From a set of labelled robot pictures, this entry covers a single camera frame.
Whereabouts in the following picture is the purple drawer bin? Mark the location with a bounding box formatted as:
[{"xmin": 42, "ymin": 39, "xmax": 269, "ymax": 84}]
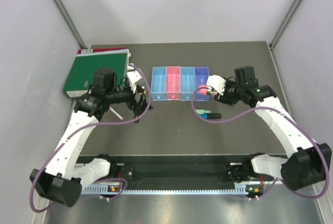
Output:
[{"xmin": 195, "ymin": 67, "xmax": 210, "ymax": 102}]

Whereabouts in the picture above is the red folder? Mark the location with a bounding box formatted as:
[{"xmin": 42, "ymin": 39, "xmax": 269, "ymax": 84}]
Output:
[{"xmin": 76, "ymin": 48, "xmax": 131, "ymax": 56}]

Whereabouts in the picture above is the purple cable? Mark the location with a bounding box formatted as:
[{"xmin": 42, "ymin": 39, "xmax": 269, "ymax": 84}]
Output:
[
  {"xmin": 191, "ymin": 90, "xmax": 328, "ymax": 201},
  {"xmin": 30, "ymin": 64, "xmax": 154, "ymax": 212}
]

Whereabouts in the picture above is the crayon tube pink cap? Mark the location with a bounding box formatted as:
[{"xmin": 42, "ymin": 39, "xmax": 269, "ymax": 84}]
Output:
[{"xmin": 198, "ymin": 85, "xmax": 217, "ymax": 96}]

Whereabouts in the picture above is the green highlighter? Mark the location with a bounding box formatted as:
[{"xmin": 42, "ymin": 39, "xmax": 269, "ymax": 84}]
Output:
[{"xmin": 196, "ymin": 109, "xmax": 212, "ymax": 115}]

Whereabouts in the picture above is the light blue bin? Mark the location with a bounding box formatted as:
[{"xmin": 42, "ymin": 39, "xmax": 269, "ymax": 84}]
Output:
[
  {"xmin": 151, "ymin": 67, "xmax": 167, "ymax": 101},
  {"xmin": 181, "ymin": 67, "xmax": 195, "ymax": 101}
]

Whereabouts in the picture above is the green ring binder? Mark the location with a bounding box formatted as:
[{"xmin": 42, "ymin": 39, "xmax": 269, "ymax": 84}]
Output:
[{"xmin": 63, "ymin": 49, "xmax": 130, "ymax": 98}]

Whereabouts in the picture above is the grey cable duct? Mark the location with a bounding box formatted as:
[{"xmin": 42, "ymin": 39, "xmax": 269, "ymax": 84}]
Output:
[{"xmin": 80, "ymin": 184, "xmax": 262, "ymax": 195}]

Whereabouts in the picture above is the pink pencil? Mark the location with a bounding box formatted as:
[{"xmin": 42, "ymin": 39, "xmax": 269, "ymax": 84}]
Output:
[{"xmin": 109, "ymin": 106, "xmax": 124, "ymax": 120}]

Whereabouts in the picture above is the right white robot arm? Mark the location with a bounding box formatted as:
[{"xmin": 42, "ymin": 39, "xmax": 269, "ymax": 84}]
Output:
[{"xmin": 206, "ymin": 66, "xmax": 332, "ymax": 191}]

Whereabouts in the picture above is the aluminium frame post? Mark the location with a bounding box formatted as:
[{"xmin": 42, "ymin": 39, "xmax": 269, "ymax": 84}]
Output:
[
  {"xmin": 269, "ymin": 0, "xmax": 319, "ymax": 50},
  {"xmin": 52, "ymin": 0, "xmax": 87, "ymax": 49}
]

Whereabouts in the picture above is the pink drawer bin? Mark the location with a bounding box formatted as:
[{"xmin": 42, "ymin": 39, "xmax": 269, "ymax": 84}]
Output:
[{"xmin": 166, "ymin": 66, "xmax": 181, "ymax": 101}]

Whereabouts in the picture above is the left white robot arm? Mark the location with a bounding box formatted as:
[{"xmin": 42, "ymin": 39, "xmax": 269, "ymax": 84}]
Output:
[{"xmin": 29, "ymin": 64, "xmax": 151, "ymax": 213}]

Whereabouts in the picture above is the blue black marker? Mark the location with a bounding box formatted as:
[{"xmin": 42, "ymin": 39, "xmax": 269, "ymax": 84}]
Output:
[{"xmin": 200, "ymin": 113, "xmax": 222, "ymax": 120}]

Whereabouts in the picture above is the aluminium front rail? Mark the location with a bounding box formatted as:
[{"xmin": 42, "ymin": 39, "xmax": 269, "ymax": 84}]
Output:
[{"xmin": 72, "ymin": 161, "xmax": 327, "ymax": 191}]

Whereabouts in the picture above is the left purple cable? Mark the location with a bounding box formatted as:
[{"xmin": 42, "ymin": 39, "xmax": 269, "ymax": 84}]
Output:
[{"xmin": 30, "ymin": 64, "xmax": 154, "ymax": 212}]

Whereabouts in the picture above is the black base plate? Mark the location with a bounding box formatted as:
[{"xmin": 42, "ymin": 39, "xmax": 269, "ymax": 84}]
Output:
[{"xmin": 104, "ymin": 163, "xmax": 275, "ymax": 183}]

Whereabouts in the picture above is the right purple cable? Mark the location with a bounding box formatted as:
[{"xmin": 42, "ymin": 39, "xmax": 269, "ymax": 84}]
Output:
[{"xmin": 191, "ymin": 90, "xmax": 328, "ymax": 201}]

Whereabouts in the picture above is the right aluminium frame post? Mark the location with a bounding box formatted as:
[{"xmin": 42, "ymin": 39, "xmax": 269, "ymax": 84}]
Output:
[{"xmin": 269, "ymin": 0, "xmax": 319, "ymax": 50}]

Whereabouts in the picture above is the left aluminium frame post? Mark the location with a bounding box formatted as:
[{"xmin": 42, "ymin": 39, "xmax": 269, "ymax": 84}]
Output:
[{"xmin": 52, "ymin": 0, "xmax": 87, "ymax": 49}]

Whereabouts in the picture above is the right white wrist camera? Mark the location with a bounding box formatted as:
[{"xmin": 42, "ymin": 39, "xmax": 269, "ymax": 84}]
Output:
[{"xmin": 206, "ymin": 75, "xmax": 226, "ymax": 95}]

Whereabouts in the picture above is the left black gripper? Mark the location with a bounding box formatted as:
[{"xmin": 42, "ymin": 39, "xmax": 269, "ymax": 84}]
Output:
[{"xmin": 106, "ymin": 82, "xmax": 153, "ymax": 115}]

